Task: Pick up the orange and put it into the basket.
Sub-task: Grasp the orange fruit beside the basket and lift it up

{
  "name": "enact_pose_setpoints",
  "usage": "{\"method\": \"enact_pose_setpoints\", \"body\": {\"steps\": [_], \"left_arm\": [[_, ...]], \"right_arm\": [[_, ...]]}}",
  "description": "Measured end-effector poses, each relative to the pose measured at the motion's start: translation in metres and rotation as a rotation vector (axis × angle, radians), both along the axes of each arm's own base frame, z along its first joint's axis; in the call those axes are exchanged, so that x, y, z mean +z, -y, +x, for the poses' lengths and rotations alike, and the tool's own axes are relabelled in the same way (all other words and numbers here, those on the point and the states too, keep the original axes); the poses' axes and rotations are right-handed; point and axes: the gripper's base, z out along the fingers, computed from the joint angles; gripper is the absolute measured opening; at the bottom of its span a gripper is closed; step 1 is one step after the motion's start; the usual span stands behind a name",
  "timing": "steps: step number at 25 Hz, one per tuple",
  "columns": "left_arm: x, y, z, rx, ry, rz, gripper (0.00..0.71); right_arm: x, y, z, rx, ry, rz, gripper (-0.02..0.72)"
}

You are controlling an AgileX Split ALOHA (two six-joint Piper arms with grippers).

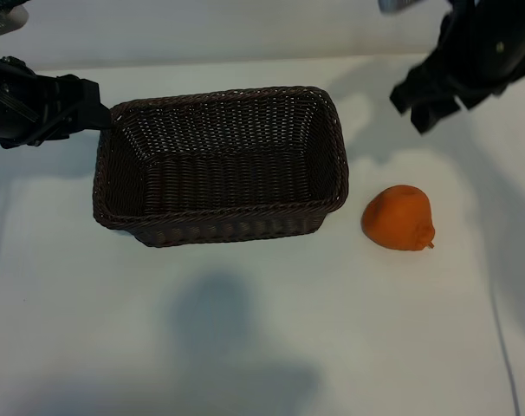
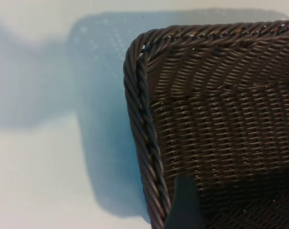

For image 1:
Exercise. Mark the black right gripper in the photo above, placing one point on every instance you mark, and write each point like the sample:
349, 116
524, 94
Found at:
488, 52

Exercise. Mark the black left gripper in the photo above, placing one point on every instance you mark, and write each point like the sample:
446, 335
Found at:
11, 104

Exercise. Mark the orange fruit with stem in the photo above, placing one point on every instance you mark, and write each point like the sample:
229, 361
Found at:
397, 219

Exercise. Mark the dark brown wicker basket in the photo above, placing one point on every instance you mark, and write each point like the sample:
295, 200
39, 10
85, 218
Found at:
228, 173

